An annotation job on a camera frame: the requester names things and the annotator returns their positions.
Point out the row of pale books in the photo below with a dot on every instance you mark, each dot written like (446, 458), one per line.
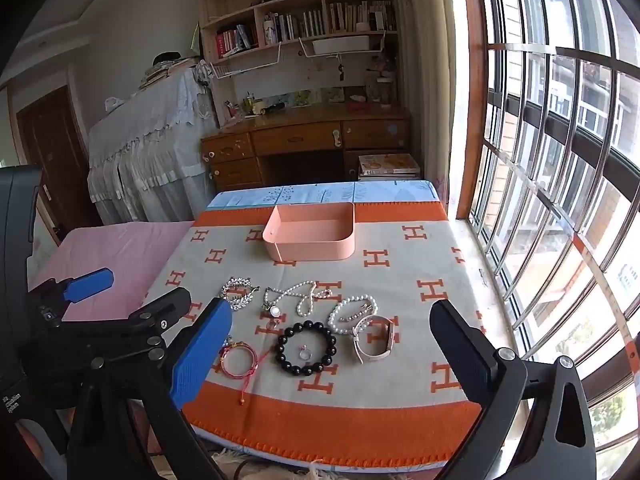
(360, 16)

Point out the glass jar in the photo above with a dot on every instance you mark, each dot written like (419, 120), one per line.
(378, 90)

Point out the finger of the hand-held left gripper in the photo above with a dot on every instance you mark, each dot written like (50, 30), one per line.
(90, 282)
(167, 307)

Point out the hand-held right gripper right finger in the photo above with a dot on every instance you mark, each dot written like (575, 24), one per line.
(465, 355)

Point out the stack of magazines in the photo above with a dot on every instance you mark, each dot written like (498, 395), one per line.
(387, 165)

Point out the stack of books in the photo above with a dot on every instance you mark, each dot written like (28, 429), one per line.
(165, 72)

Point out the brown wooden door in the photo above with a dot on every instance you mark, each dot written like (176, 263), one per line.
(50, 160)

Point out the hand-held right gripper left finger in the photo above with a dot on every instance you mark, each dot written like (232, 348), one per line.
(200, 355)

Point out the blue leaf-print sheet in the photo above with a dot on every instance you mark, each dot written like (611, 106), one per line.
(325, 194)

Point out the pink bed sheet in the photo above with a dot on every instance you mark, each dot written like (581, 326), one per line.
(125, 250)

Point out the white hanging basket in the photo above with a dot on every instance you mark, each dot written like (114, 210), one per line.
(342, 45)

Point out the wooden desk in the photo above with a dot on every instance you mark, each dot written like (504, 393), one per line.
(290, 137)

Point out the row of white books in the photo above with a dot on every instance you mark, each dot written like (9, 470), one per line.
(295, 25)

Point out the pen cup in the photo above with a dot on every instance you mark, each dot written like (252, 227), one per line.
(248, 102)

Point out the orange letter-print blanket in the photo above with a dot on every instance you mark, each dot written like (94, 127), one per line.
(400, 270)

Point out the row of red books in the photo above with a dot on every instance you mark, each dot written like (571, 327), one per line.
(232, 42)

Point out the dark red gem pendant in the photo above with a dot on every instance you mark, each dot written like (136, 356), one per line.
(327, 290)

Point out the metal window grille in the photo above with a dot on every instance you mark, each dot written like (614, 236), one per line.
(550, 122)

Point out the white lace-covered piano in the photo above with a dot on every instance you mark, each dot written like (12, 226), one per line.
(150, 135)

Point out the pink plastic tray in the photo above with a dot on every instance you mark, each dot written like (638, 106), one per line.
(310, 250)

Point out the beige curtain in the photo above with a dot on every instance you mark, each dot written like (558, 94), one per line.
(425, 85)

